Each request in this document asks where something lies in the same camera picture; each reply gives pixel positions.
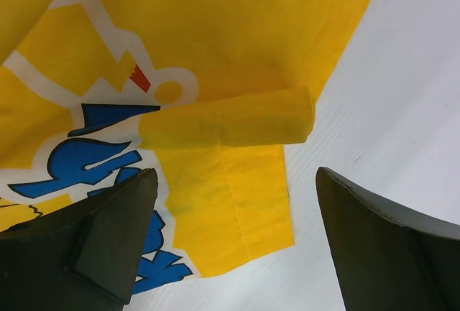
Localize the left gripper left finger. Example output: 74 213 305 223
1 169 158 310

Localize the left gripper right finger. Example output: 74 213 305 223
316 167 459 310

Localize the yellow Pikachu placemat cloth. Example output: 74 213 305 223
1 0 371 293

